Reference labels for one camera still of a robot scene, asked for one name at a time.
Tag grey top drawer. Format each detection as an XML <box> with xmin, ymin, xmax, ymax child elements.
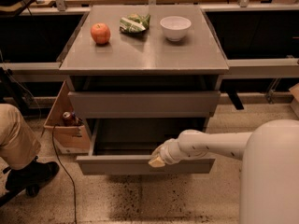
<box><xmin>68</xmin><ymin>91</ymin><xmax>221</xmax><ymax>119</ymax></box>

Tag black shoe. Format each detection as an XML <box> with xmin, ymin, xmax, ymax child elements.
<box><xmin>6</xmin><ymin>161</ymin><xmax>59</xmax><ymax>191</ymax></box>

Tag black floor cable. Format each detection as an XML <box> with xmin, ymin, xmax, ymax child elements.
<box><xmin>51</xmin><ymin>123</ymin><xmax>78</xmax><ymax>224</ymax></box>

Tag grey drawer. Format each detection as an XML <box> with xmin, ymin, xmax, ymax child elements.
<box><xmin>68</xmin><ymin>91</ymin><xmax>221</xmax><ymax>119</ymax></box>
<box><xmin>77</xmin><ymin>118</ymin><xmax>215</xmax><ymax>175</ymax></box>

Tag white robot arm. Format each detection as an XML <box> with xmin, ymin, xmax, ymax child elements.
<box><xmin>149</xmin><ymin>119</ymin><xmax>299</xmax><ymax>224</ymax></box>

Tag red soda can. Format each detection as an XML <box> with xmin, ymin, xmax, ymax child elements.
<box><xmin>62</xmin><ymin>112</ymin><xmax>76</xmax><ymax>126</ymax></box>

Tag grey drawer cabinet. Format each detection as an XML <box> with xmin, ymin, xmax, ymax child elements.
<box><xmin>56</xmin><ymin>5</ymin><xmax>230</xmax><ymax>161</ymax></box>

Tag red apple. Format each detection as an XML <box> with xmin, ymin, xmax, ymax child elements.
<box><xmin>91</xmin><ymin>23</ymin><xmax>111</xmax><ymax>45</ymax></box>

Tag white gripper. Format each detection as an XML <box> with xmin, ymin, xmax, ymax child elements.
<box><xmin>149</xmin><ymin>139</ymin><xmax>184</xmax><ymax>168</ymax></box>

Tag person leg beige trousers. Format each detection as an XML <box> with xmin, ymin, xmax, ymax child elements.
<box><xmin>0</xmin><ymin>104</ymin><xmax>41</xmax><ymax>170</ymax></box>

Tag green chip bag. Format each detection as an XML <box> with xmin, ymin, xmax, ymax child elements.
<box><xmin>120</xmin><ymin>14</ymin><xmax>150</xmax><ymax>34</ymax></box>

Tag black chair base wheel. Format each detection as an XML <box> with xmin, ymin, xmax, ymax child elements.
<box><xmin>0</xmin><ymin>172</ymin><xmax>40</xmax><ymax>207</ymax></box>

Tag white bowl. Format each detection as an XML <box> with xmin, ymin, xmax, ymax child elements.
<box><xmin>160</xmin><ymin>16</ymin><xmax>192</xmax><ymax>41</ymax></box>

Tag wooden box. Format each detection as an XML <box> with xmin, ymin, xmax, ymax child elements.
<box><xmin>44</xmin><ymin>82</ymin><xmax>90</xmax><ymax>153</ymax></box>

